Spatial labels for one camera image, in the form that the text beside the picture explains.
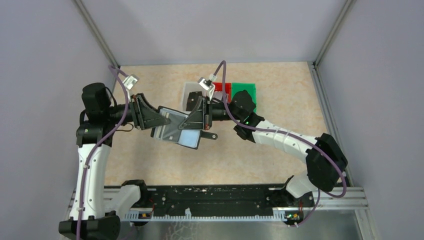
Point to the white plastic bin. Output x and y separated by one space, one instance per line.
188 87

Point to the green plastic bin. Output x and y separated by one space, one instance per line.
245 87

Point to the black card holder in bin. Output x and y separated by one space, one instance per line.
193 98

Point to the red plastic bin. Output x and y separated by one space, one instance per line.
219 87

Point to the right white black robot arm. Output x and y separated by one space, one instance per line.
324 159

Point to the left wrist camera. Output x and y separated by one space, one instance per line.
130 81

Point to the aluminium frame rail right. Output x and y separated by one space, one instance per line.
324 103

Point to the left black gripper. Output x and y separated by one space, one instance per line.
145 116

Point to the aluminium frame rail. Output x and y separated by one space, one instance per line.
95 32
324 103

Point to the aluminium frame rail left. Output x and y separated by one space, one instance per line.
95 32

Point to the cards in red bin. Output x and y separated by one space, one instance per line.
219 95

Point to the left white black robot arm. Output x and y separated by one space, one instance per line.
90 217

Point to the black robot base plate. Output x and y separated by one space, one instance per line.
222 200

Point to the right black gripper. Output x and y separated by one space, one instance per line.
200 118

